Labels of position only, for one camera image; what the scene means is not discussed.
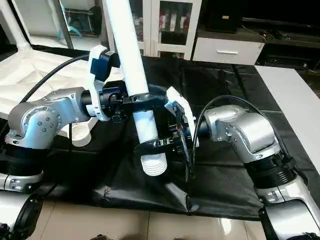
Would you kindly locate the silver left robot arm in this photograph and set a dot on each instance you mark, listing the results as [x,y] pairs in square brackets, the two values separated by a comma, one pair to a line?
[45,120]

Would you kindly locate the white plastic table top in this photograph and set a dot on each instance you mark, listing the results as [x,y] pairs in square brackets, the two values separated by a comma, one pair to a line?
[35,75]

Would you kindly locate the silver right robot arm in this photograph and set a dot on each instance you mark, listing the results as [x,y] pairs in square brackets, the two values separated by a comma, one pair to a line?
[250,135]

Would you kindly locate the white plastic table leg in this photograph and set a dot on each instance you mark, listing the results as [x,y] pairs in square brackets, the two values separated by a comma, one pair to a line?
[132,60]
[12,25]

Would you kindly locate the black table mat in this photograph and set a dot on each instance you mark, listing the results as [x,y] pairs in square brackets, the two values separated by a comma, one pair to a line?
[225,190]

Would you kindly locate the white flat board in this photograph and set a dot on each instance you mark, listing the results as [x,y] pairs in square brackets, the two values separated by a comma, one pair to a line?
[292,110]

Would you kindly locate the white glass door cabinet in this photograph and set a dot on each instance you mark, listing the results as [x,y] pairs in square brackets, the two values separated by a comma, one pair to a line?
[170,25]

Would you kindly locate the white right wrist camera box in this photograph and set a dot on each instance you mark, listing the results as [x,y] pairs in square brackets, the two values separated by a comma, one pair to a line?
[182,110]

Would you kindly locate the white drawer unit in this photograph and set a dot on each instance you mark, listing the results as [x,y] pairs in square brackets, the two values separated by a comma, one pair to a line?
[227,49]

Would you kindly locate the black speaker box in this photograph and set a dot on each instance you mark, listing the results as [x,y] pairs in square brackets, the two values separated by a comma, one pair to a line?
[222,16]

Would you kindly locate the dark TV stand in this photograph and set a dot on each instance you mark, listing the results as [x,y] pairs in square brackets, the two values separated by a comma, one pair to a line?
[290,42]

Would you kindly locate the blue plastic stool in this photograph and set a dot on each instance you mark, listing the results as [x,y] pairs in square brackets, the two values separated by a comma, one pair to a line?
[74,30]

